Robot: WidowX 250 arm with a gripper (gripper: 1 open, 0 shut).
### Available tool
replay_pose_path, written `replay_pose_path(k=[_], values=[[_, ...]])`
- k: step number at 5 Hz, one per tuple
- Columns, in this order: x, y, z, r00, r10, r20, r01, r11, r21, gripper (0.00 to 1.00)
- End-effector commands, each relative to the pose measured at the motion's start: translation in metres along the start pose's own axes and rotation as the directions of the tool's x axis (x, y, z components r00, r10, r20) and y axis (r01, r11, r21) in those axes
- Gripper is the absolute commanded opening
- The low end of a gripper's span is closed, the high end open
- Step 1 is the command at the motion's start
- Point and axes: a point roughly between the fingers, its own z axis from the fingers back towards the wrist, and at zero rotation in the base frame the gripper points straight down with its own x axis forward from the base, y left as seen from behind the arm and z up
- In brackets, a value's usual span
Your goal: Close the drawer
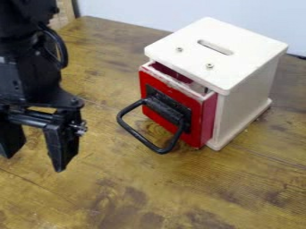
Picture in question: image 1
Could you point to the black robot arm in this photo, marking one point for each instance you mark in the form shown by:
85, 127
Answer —
26, 33

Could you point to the red drawer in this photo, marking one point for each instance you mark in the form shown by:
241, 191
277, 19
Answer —
186, 96

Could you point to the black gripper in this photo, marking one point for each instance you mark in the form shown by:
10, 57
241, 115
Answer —
34, 100

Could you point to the white wooden box cabinet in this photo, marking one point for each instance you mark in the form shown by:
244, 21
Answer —
245, 59

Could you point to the black metal drawer handle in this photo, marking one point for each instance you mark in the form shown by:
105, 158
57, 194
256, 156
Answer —
169, 113

